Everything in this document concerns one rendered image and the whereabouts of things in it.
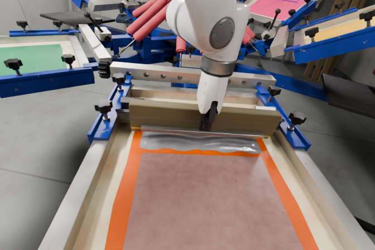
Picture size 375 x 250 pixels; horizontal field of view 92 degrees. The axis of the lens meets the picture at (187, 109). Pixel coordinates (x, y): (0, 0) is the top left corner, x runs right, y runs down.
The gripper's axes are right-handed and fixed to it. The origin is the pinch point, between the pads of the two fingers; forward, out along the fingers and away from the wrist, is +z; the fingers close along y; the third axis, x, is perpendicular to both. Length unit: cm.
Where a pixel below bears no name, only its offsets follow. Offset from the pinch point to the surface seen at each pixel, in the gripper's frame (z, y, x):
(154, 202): 8.4, 18.7, -11.8
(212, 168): 8.2, 9.7, 2.4
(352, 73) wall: 81, -277, 350
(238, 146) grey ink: 7.3, 2.4, 11.1
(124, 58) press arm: 11, -66, -38
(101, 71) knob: 1.9, -28.0, -36.7
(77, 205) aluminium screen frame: 5.1, 21.2, -25.7
